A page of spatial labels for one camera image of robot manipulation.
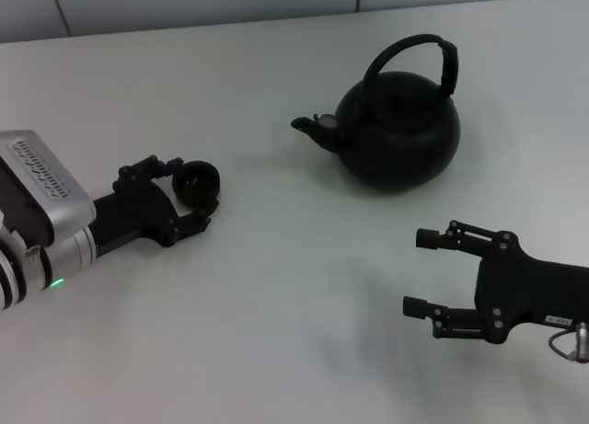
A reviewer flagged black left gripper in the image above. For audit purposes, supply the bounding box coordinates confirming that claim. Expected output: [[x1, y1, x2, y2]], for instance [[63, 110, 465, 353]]
[[90, 154, 221, 258]]

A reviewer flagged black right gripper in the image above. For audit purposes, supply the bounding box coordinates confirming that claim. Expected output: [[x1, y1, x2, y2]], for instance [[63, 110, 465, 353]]
[[401, 219, 589, 346]]

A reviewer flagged small dark teacup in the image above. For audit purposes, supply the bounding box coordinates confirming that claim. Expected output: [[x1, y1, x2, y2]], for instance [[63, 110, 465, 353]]
[[171, 162, 223, 205]]

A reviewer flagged black round teapot with handle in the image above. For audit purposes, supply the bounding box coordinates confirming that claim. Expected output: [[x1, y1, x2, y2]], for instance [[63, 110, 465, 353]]
[[290, 33, 462, 196]]

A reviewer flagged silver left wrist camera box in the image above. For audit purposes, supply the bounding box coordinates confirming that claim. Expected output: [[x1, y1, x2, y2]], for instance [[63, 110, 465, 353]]
[[0, 129, 98, 248]]

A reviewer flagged right gripper metal plug cable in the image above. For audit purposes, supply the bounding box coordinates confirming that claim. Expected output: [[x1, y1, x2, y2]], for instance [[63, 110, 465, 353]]
[[548, 321, 589, 363]]

